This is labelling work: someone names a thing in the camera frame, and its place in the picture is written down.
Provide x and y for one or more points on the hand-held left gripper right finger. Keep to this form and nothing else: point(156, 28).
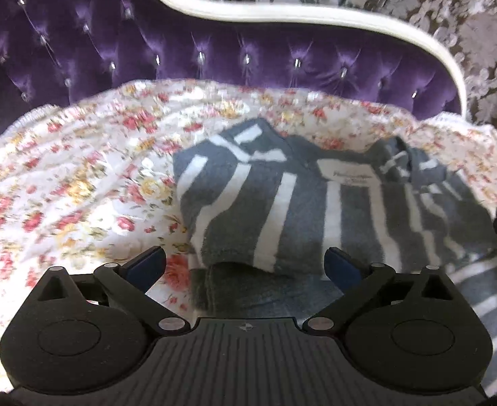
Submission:
point(341, 264)

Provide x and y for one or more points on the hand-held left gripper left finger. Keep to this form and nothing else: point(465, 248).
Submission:
point(144, 264)

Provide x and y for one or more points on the grey white striped sweater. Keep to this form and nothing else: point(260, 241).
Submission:
point(303, 207)

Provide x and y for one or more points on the floral blanket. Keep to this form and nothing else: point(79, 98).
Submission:
point(75, 177)

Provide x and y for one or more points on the purple tufted headboard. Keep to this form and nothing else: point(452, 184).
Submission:
point(104, 38)

